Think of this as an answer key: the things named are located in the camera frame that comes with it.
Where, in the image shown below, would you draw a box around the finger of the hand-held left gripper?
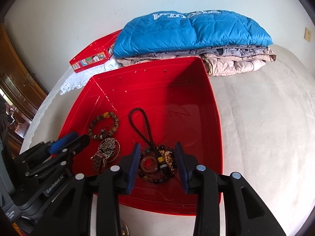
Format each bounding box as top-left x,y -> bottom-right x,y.
32,131 -> 79,158
25,135 -> 90,177

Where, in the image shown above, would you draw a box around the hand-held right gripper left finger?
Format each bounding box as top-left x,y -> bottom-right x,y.
32,143 -> 141,236

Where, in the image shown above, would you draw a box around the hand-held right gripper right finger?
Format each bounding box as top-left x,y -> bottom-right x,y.
174,142 -> 287,236

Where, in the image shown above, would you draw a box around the black cord gold pendant keychain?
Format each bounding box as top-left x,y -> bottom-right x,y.
128,107 -> 176,175

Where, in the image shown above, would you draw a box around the dark bead bracelet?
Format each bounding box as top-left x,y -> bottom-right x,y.
137,146 -> 178,185

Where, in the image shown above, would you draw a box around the silver metal watch band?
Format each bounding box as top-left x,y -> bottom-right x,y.
91,151 -> 114,172

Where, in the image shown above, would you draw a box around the brown wooden bead bracelet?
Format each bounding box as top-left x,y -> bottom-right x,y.
88,112 -> 120,140

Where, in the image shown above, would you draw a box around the red tin box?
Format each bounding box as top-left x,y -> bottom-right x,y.
57,56 -> 224,216

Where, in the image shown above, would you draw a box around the white lace cloth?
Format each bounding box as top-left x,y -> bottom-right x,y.
60,59 -> 123,95

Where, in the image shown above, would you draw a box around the brown wooden wardrobe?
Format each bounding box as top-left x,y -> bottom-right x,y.
0,23 -> 48,143

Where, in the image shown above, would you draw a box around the red tin lid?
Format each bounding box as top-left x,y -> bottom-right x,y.
69,29 -> 123,74

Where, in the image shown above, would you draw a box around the folded beige clothes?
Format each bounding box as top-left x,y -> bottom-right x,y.
116,45 -> 276,77

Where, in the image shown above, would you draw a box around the blue quilted jacket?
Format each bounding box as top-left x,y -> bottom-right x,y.
113,10 -> 273,58

